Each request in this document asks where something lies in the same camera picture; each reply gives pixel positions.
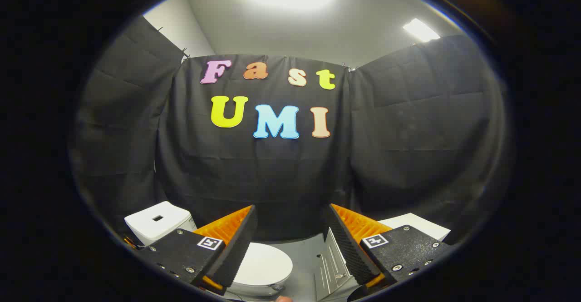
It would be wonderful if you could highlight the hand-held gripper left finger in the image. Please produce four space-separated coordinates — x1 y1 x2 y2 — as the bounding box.
135 205 258 296

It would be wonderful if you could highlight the white toilet bowl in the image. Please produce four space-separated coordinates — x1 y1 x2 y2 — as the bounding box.
226 278 291 299

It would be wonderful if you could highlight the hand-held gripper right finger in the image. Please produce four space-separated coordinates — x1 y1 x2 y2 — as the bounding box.
323 203 455 293

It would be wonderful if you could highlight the white block fixture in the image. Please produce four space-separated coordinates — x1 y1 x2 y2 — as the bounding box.
378 213 451 242

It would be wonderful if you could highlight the grey metal cabinet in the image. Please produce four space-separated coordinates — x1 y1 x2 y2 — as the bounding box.
313 227 364 301

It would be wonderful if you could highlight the small ceiling light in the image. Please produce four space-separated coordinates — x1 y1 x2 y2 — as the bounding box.
403 18 441 43

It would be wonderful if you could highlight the black backdrop cloth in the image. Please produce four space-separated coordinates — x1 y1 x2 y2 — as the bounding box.
68 16 507 248

